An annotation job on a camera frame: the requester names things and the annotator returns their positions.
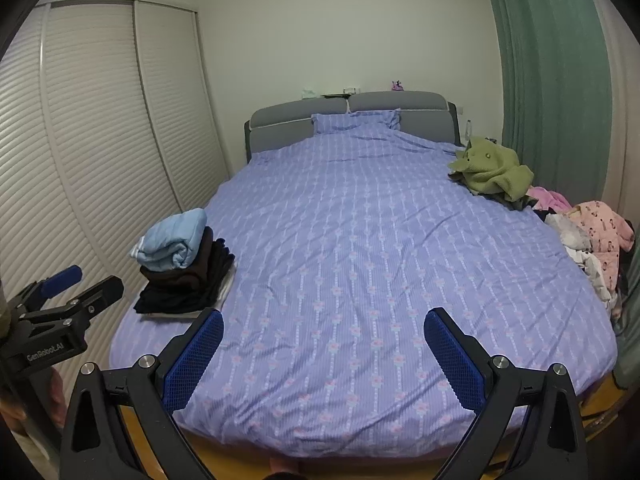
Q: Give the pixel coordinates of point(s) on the grey padded headboard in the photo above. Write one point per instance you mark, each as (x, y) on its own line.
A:
(280, 120)

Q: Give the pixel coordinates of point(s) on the clear plastic bottle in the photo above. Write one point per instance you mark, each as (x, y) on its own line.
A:
(468, 131)

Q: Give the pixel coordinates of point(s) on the olive green sweater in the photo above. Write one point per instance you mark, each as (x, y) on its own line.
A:
(492, 170)

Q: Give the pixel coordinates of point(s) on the small purple toy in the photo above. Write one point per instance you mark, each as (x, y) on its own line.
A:
(397, 86)

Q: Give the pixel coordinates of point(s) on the brown folded garment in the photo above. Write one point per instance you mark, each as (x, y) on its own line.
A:
(200, 260)

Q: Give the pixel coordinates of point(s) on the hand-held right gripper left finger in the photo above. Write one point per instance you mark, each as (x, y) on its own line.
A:
(195, 360)

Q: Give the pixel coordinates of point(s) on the white sheer curtain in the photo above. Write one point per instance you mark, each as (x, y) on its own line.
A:
(625, 120)

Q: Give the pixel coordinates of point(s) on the pale crumpled tissue pack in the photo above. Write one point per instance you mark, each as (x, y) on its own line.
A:
(308, 93)

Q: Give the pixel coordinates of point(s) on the pink printed jacket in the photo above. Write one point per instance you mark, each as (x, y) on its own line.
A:
(602, 230)

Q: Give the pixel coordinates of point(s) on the bed with purple duvet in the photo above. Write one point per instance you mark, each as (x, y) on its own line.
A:
(350, 240)

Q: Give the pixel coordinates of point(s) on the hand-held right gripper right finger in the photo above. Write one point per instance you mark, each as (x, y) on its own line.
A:
(455, 360)

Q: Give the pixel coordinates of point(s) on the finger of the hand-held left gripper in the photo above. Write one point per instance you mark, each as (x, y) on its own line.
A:
(60, 280)
(95, 300)

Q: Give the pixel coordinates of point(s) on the person's left hand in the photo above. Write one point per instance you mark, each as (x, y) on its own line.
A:
(57, 397)

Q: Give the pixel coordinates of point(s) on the light blue padded pants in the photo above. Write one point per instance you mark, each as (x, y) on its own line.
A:
(175, 237)

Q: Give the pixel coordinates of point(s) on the green curtain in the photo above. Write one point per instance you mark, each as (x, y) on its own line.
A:
(550, 70)
(629, 360)

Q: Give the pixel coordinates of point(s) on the pile of white clothes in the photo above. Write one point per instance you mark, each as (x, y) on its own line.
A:
(575, 240)

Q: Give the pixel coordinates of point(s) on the purple patterned pillow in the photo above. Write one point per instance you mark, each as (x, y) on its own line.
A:
(355, 121)

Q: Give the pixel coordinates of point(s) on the white louvered wardrobe door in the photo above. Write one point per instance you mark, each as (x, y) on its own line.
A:
(175, 100)
(100, 135)
(20, 160)

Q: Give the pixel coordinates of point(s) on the stack of dark folded clothes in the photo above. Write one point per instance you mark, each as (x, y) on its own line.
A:
(190, 295)

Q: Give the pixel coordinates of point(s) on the dark flat book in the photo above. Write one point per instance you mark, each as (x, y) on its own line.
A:
(335, 95)

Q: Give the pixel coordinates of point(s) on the pink garment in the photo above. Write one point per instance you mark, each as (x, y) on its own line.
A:
(550, 200)

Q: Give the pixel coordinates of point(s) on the small white box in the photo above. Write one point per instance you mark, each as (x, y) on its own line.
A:
(351, 90)

